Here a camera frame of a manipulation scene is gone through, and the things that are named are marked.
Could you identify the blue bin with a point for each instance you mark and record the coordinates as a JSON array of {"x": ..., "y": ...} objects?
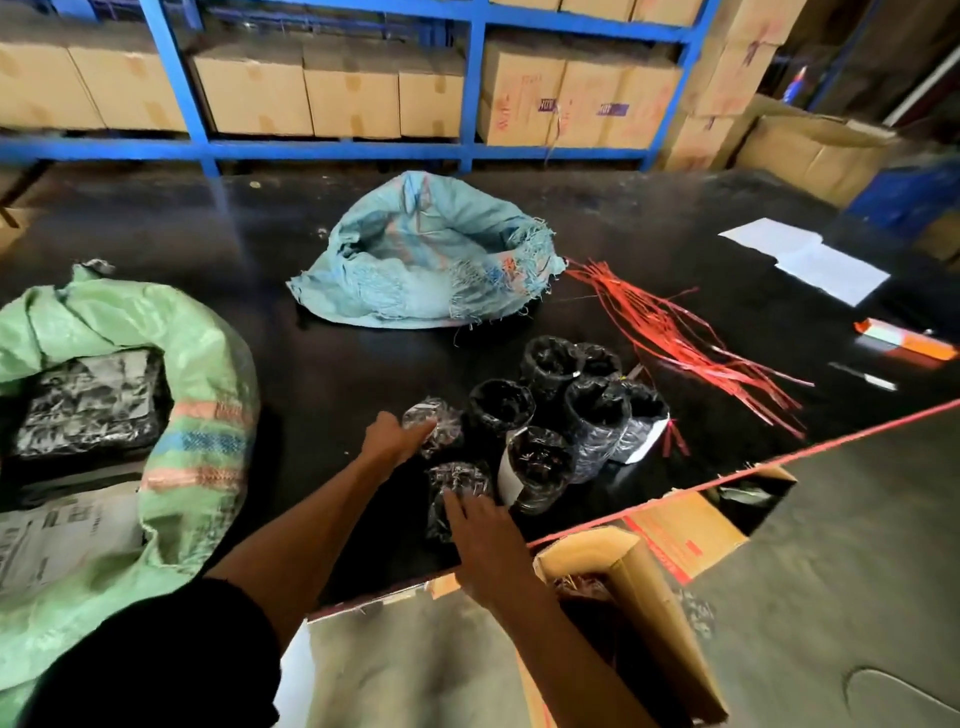
[{"x": 907, "y": 199}]

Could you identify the rows of plain taped boxes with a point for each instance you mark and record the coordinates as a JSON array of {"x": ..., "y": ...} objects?
[{"x": 255, "y": 94}]

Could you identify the small orange object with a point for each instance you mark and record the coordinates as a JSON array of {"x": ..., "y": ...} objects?
[{"x": 907, "y": 341}]

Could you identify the pile of black packets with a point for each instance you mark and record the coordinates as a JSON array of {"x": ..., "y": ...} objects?
[{"x": 592, "y": 427}]

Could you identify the person's right forearm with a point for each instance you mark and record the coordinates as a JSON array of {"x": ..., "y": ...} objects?
[{"x": 570, "y": 667}]

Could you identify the open brown waste box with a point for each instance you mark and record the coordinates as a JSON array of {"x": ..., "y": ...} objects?
[{"x": 652, "y": 600}]

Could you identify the green woven sack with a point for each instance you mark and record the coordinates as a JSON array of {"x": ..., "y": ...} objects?
[{"x": 202, "y": 375}]

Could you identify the blue metal shelf rack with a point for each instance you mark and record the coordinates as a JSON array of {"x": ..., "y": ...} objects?
[{"x": 176, "y": 75}]

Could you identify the red blue bottle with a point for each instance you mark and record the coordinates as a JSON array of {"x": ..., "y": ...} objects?
[{"x": 795, "y": 86}]

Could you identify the white pole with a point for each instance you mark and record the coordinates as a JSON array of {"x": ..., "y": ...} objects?
[{"x": 926, "y": 84}]

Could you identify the white paper label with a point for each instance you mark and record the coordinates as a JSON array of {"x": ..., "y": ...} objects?
[{"x": 296, "y": 690}]

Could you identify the black white pen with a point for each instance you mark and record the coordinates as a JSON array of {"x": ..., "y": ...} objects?
[{"x": 862, "y": 376}]

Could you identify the person's right hand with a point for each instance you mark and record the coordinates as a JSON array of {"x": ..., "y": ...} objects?
[{"x": 491, "y": 551}]

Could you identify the blue woven sack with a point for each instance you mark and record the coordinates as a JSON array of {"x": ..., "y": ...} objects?
[{"x": 420, "y": 292}]

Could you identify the tall stack of printed cartons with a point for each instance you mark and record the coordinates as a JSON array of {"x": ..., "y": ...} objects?
[{"x": 727, "y": 75}]

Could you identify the person's left hand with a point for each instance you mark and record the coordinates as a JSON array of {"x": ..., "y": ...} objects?
[{"x": 390, "y": 446}]

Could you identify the large open cardboard box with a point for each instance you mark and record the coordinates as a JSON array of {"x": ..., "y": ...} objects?
[{"x": 810, "y": 157}]

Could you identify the white paper sheet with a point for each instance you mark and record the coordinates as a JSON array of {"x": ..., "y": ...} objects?
[{"x": 825, "y": 266}]

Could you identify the flattened red printed carton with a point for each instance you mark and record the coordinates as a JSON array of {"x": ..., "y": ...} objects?
[{"x": 690, "y": 532}]

